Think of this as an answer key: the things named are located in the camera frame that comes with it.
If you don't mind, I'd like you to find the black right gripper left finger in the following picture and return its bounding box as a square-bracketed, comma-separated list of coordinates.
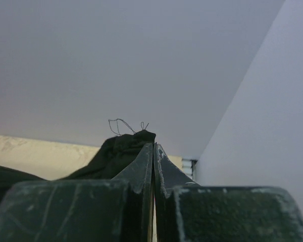
[0, 144, 154, 241]

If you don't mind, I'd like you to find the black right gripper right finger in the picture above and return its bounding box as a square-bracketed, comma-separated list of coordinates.
[154, 144, 303, 241]

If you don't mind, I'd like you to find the black t-shirt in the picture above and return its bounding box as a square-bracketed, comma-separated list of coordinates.
[0, 128, 156, 202]

